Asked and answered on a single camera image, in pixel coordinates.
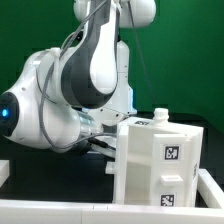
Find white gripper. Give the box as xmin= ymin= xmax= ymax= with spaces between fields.
xmin=88 ymin=136 xmax=116 ymax=158

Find white cabinet box body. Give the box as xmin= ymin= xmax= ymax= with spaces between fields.
xmin=106 ymin=108 xmax=203 ymax=206

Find white cabinet door panel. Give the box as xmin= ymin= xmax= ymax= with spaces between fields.
xmin=150 ymin=134 xmax=198 ymax=207

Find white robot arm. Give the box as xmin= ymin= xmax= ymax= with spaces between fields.
xmin=0 ymin=0 xmax=156 ymax=153

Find white left border rail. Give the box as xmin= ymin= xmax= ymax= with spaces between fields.
xmin=0 ymin=160 xmax=10 ymax=187

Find white border rail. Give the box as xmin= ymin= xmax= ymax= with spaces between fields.
xmin=0 ymin=200 xmax=224 ymax=224
xmin=198 ymin=169 xmax=224 ymax=209
xmin=0 ymin=160 xmax=10 ymax=187

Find white right border rail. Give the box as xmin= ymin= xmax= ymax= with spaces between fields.
xmin=198 ymin=169 xmax=224 ymax=209

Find white front border rail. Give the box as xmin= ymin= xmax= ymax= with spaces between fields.
xmin=0 ymin=200 xmax=224 ymax=224

